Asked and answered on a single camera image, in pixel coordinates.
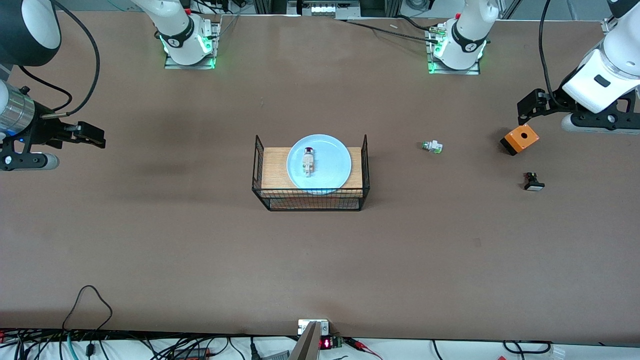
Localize red and black clip leads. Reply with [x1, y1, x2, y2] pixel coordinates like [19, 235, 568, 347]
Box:
[345, 337, 383, 360]

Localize black square white-capped button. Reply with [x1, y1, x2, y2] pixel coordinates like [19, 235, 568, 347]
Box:
[523, 171, 546, 192]

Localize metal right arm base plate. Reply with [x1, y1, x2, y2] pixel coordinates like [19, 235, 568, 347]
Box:
[164, 21, 222, 70]

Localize black power adapter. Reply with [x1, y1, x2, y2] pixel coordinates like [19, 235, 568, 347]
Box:
[172, 347, 211, 360]

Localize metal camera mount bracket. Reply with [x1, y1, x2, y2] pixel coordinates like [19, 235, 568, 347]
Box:
[289, 319, 331, 360]

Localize aluminium frame rack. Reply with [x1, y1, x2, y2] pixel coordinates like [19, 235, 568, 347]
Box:
[252, 0, 403, 21]

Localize thin black looped cable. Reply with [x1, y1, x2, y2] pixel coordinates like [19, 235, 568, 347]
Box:
[62, 285, 113, 332]

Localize light blue round plate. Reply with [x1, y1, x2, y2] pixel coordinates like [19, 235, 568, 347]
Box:
[286, 134, 352, 196]

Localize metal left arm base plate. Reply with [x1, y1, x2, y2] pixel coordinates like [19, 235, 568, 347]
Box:
[426, 24, 482, 76]

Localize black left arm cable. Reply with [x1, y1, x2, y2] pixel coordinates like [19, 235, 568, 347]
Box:
[538, 0, 563, 108]

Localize orange button enclosure box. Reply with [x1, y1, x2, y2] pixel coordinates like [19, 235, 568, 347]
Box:
[500, 124, 540, 156]

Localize black cable to arm base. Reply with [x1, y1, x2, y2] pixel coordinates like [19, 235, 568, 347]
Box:
[346, 20, 440, 42]

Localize black wire basket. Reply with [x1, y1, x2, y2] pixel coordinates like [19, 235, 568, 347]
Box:
[251, 134, 371, 212]

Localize wooden shelf board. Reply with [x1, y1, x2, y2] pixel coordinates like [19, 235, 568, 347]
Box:
[261, 146, 364, 192]

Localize red-capped white push button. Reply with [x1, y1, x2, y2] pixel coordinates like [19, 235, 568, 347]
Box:
[302, 146, 317, 178]

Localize black coiled cable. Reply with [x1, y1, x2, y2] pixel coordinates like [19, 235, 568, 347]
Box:
[502, 340, 553, 355]

